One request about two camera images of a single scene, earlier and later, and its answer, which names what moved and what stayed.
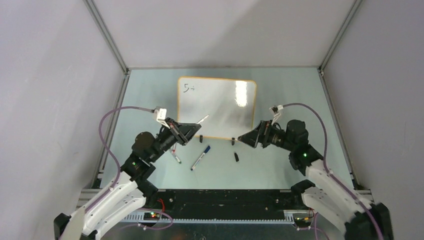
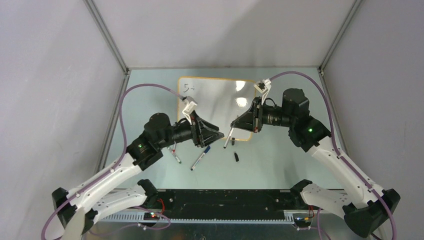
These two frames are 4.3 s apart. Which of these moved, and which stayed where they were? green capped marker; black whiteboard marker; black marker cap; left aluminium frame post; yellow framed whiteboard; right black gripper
Moved: right black gripper; black whiteboard marker
Stayed: yellow framed whiteboard; left aluminium frame post; green capped marker; black marker cap
